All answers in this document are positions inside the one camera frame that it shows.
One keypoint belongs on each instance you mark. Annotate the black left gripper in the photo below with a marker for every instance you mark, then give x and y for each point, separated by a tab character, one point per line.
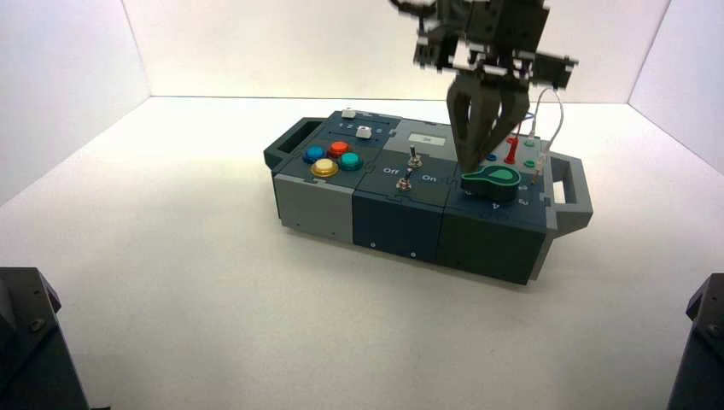
509	51

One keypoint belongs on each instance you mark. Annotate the green rotary knob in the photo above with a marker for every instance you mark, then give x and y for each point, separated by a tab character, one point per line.
498	187

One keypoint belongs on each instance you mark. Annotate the dark teal grey control box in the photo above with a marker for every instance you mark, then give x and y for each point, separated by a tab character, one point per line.
396	220

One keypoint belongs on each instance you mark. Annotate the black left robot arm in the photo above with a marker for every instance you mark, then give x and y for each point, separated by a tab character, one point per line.
509	11

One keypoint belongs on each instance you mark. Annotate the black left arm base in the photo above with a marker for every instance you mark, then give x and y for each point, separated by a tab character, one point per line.
28	351

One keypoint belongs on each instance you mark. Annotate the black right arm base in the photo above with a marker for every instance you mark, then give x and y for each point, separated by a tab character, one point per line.
704	351

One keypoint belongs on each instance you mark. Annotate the small white display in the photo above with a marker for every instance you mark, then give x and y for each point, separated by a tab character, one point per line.
427	139

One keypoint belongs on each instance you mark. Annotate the white slider cap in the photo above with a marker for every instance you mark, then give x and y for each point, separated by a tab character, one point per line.
362	132
348	113

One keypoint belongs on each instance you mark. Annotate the teal push button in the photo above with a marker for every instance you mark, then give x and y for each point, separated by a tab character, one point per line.
350	161

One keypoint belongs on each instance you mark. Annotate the red push button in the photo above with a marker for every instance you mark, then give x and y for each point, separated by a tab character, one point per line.
339	148

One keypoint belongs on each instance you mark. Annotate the yellow push button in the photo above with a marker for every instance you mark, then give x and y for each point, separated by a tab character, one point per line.
324	167

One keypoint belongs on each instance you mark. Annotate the blue push button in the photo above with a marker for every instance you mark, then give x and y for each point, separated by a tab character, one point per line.
314	153

